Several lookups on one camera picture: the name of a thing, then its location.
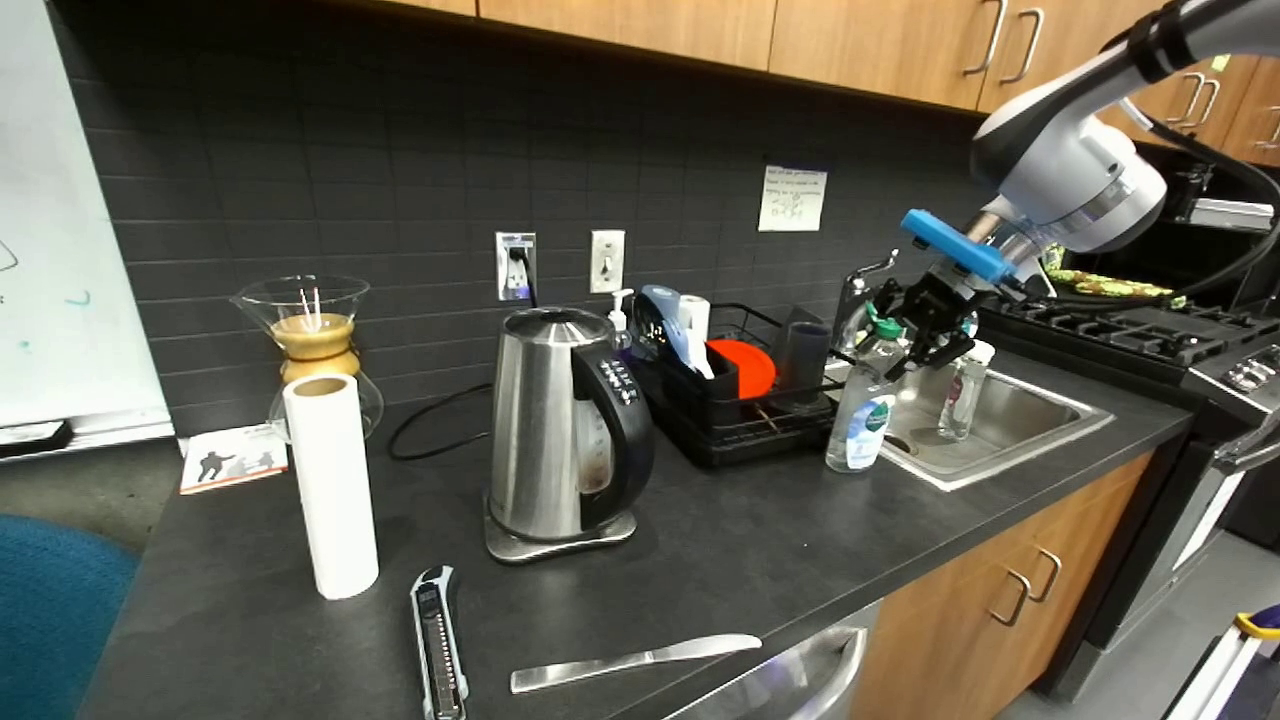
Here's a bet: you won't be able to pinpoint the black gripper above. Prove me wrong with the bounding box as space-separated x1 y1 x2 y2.
861 268 989 380

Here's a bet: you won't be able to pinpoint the clear dish soap bottle green cap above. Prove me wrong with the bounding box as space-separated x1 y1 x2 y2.
821 308 918 478

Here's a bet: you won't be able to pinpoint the stainless steel sink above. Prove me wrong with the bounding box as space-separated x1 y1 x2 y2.
867 354 1119 494

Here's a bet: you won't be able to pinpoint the orange plate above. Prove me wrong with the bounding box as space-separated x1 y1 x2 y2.
706 330 785 402

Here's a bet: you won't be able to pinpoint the black dish rack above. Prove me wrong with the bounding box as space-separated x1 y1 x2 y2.
634 296 861 477

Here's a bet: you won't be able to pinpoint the yellow green cloth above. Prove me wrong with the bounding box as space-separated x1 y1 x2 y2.
1045 260 1194 316

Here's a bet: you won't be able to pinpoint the wooden lower cabinets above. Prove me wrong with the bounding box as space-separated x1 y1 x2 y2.
850 444 1165 720

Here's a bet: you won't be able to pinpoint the wooden cabinets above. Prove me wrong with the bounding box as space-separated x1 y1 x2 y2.
850 444 1165 720
356 0 1280 172

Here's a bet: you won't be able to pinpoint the small white pump dispenser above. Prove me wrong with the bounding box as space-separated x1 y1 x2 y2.
606 284 642 338

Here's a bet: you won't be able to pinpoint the wooden upper cabinets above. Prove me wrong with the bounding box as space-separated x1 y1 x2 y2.
356 0 1280 172

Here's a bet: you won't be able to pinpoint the stainless steel dishwasher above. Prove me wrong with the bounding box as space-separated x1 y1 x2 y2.
648 604 884 720

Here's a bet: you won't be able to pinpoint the steel electric kettle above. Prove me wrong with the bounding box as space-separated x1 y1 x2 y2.
479 305 660 567

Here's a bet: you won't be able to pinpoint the silver knife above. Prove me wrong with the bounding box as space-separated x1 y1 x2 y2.
504 626 767 698

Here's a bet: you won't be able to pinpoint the yellow clamp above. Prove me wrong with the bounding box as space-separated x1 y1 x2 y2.
1230 604 1280 648

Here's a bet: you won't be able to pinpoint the white paper towel roll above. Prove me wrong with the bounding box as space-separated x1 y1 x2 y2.
279 369 384 604

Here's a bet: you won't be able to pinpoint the glass pour-over coffee maker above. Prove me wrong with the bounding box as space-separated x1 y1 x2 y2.
226 268 388 444

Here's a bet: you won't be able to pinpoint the small printed card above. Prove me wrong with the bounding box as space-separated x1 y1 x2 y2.
176 418 291 498

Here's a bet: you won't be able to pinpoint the whiteboard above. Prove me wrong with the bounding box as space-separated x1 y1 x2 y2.
0 0 181 465

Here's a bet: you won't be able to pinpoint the blue chair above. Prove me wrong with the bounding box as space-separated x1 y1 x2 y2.
0 510 145 720

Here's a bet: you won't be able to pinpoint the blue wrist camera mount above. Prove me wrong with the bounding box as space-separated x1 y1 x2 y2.
896 202 1020 289

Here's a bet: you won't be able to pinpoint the white paper wall note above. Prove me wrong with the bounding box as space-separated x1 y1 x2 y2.
751 161 832 240

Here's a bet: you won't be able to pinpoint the white wall outlet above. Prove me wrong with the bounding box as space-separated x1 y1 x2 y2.
589 222 634 299

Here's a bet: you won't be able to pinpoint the wall outlet with plug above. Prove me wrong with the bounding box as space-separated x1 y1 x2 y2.
494 226 545 308

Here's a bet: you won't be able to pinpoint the white cart frame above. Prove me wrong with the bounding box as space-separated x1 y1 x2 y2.
1165 625 1280 720

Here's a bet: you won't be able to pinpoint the black kettle power cord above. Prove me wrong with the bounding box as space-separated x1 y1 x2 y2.
384 380 499 468

